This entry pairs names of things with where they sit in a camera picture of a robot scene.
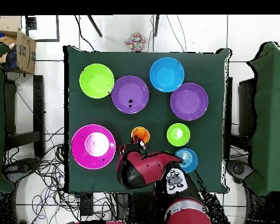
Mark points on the orange cup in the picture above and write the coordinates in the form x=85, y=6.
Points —
x=140, y=134

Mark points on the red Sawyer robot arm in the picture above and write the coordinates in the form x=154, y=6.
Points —
x=144, y=168

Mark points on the dark green table cloth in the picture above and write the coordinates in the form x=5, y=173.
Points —
x=154, y=116

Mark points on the purple bowl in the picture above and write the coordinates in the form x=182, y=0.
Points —
x=189, y=101
x=130, y=88

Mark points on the small green bowl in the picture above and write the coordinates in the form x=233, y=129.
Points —
x=178, y=135

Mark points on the large pink bowl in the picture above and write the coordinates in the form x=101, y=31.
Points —
x=93, y=147

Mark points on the large blue bowl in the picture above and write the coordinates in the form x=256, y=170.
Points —
x=166, y=74

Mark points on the large green bowl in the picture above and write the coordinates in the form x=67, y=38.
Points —
x=96, y=81

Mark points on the small light blue bowl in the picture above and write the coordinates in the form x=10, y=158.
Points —
x=189, y=158

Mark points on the multicoloured bundle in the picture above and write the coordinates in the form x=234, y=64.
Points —
x=135, y=41

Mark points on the cardboard box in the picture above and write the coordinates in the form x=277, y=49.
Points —
x=23, y=49

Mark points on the black bench frame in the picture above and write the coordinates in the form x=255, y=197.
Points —
x=38, y=112

